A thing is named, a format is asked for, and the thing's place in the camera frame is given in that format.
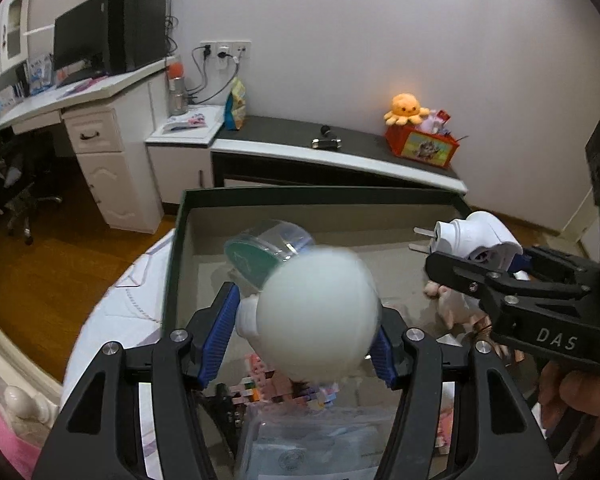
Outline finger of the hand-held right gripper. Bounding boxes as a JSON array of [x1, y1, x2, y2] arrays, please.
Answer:
[[425, 251, 586, 320], [510, 246, 600, 286]]

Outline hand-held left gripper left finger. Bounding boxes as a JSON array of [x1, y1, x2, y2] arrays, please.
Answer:
[[32, 281, 241, 480]]

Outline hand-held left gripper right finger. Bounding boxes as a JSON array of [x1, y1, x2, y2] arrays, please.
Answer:
[[367, 305, 556, 480]]

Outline small doll figurine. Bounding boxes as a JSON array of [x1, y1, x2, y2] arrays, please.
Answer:
[[424, 280, 491, 328]]

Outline white plug adapter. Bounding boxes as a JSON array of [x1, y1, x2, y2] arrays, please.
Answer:
[[409, 210, 525, 281]]

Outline white round light bulb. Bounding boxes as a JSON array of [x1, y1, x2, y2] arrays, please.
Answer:
[[235, 246, 383, 386]]

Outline dark green storage box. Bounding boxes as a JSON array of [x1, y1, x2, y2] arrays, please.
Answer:
[[162, 186, 491, 411]]

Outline person's right hand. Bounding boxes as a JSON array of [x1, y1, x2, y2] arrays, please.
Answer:
[[537, 361, 600, 431]]

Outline colourful building block toy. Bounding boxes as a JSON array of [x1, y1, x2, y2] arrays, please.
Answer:
[[230, 355, 341, 408]]

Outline clear container green lid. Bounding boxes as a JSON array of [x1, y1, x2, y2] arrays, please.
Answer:
[[223, 219, 315, 293]]

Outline black hair clip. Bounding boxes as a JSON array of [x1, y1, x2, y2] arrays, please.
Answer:
[[207, 385, 243, 428]]

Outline clear bag of masks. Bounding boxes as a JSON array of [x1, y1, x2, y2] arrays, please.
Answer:
[[235, 402, 406, 480]]

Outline red toy box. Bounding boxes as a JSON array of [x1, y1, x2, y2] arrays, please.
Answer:
[[385, 122, 460, 168]]

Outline low white cabinet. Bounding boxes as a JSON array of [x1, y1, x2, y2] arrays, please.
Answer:
[[146, 106, 226, 206]]

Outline orange octopus plush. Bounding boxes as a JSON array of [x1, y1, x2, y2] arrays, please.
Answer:
[[384, 92, 430, 126]]

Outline white desk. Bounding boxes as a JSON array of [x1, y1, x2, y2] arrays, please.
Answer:
[[0, 57, 173, 235]]

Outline dark-topped low bench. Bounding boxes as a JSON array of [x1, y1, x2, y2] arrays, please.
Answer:
[[211, 115, 468, 196]]

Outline pink plastic packet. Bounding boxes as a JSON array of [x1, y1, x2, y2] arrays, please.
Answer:
[[162, 110, 208, 133]]

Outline colourful snack bag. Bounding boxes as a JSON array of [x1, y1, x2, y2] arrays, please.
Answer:
[[223, 77, 247, 132]]

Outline orange-capped water bottle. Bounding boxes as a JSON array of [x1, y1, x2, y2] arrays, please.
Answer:
[[166, 57, 188, 117]]

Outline black office chair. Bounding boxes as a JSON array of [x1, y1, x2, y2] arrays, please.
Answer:
[[0, 130, 63, 246]]

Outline pink papers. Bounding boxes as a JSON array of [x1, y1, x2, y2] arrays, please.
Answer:
[[55, 79, 103, 100]]

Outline black keyboard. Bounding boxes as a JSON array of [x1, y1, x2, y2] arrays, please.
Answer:
[[57, 69, 106, 86]]

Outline blue white packet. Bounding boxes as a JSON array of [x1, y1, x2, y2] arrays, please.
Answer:
[[27, 52, 55, 95]]

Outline black computer tower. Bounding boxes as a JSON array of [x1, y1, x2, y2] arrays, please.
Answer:
[[107, 0, 168, 75]]

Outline black computer monitor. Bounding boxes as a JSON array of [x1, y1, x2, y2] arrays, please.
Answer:
[[53, 0, 112, 72]]

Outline white bed frame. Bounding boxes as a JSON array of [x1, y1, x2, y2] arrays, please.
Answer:
[[0, 305, 63, 426]]

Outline black power cable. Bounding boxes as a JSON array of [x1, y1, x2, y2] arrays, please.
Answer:
[[190, 45, 216, 106]]

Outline white wall outlet strip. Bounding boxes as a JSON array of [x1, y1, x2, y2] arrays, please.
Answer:
[[200, 39, 252, 60]]

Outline white wall cabinet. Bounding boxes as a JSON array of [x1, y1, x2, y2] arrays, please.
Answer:
[[0, 0, 31, 78]]

